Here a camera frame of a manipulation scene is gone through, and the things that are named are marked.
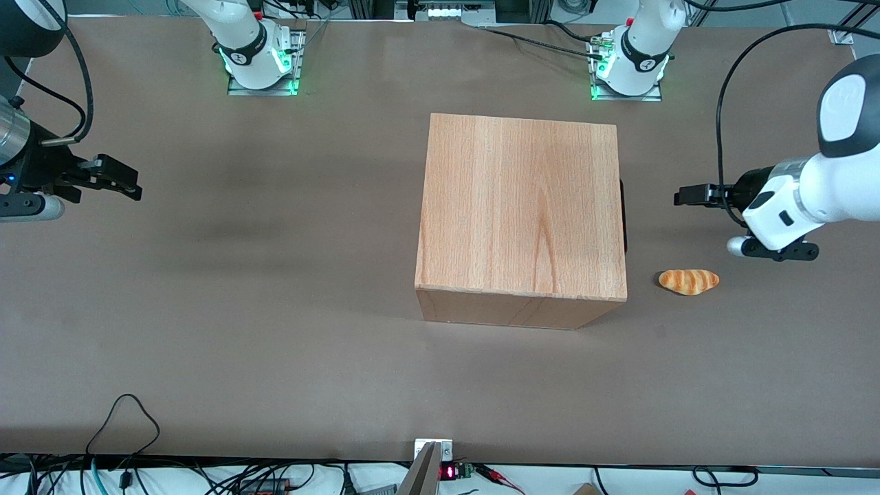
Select red clip test leads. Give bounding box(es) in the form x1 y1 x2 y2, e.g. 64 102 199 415
474 463 527 495

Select toy bread roll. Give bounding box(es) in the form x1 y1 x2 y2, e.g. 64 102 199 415
658 268 721 296

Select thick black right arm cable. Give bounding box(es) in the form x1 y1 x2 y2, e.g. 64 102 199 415
49 0 96 144

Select short black table cable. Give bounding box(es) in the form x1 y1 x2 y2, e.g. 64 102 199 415
542 20 600 43

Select wooden drawer cabinet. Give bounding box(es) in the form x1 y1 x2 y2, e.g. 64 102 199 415
415 113 628 331

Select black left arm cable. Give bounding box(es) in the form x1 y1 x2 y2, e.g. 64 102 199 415
715 23 880 230

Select long black table cable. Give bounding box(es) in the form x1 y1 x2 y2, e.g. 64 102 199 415
476 26 610 61

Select small metal mounting bracket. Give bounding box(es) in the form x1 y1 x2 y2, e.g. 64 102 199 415
413 438 455 463

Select orange black device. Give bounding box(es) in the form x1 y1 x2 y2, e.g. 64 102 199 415
236 477 291 495

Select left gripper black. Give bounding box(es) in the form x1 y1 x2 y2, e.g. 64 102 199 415
674 167 778 215

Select right wrist grey camera box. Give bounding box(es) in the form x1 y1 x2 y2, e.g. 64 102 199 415
0 195 67 223

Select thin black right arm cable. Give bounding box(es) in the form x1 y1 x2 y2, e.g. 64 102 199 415
3 56 87 135

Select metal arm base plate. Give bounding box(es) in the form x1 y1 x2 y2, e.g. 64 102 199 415
588 34 664 102
227 27 305 97

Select tan mounting bar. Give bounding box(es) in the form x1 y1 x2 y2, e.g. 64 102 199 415
397 441 443 495

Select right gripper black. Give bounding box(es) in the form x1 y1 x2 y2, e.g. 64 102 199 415
0 134 144 204

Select white power strip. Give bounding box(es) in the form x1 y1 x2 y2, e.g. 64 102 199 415
410 0 498 22

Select black coiled cable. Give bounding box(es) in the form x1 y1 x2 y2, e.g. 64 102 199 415
691 465 760 488

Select black looped cable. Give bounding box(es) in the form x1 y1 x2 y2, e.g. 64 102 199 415
85 393 162 460

